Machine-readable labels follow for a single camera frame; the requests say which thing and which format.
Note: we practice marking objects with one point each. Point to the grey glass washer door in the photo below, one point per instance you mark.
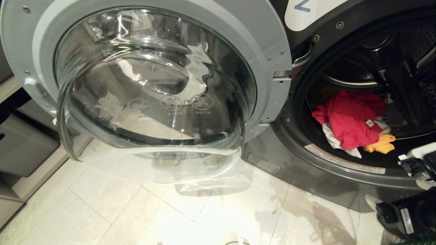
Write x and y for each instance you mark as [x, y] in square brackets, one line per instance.
[259, 41]

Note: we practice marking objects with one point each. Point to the green laundry basket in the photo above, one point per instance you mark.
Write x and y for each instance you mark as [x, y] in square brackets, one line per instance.
[402, 241]

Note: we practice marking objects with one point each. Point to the grey storage bin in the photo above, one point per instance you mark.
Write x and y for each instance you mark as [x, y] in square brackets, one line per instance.
[27, 146]

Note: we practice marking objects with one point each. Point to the red garment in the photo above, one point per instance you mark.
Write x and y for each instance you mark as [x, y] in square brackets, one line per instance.
[347, 119]

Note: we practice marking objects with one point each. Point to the beige shelf unit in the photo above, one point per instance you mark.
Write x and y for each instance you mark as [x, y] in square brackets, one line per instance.
[20, 190]

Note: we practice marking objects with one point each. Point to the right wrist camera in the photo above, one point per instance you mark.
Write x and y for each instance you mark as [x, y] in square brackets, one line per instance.
[420, 160]

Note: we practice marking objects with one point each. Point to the yellow garment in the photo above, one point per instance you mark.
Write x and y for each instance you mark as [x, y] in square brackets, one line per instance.
[383, 143]

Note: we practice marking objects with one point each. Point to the dark grey washing machine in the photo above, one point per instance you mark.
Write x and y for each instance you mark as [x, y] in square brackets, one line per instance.
[293, 170]

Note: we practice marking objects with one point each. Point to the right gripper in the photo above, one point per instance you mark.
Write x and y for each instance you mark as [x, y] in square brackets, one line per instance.
[391, 214]

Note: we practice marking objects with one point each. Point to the white garment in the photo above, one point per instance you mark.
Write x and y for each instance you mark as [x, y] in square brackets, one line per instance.
[332, 140]

